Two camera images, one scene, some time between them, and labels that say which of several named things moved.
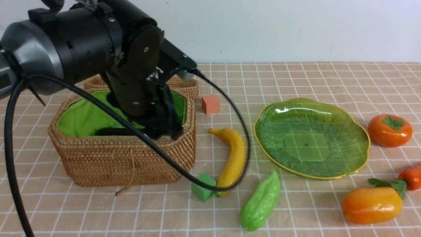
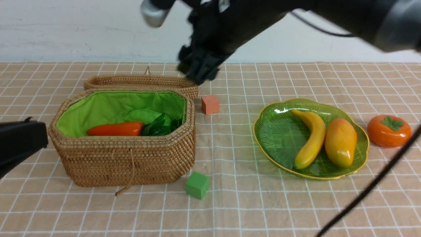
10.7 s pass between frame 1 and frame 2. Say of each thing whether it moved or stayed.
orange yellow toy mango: moved
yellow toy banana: moved
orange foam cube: stayed
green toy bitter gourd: moved
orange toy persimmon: stayed
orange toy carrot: moved
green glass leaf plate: stayed
